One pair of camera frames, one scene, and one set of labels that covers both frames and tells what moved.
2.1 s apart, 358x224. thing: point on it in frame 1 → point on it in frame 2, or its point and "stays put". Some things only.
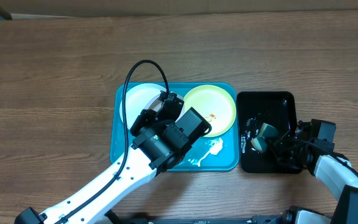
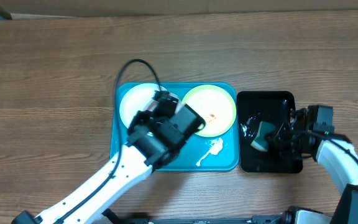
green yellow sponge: (267, 132) stays put
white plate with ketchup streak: (138, 98) stays put
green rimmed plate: (214, 104) stays put
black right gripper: (276, 146) → (275, 139)
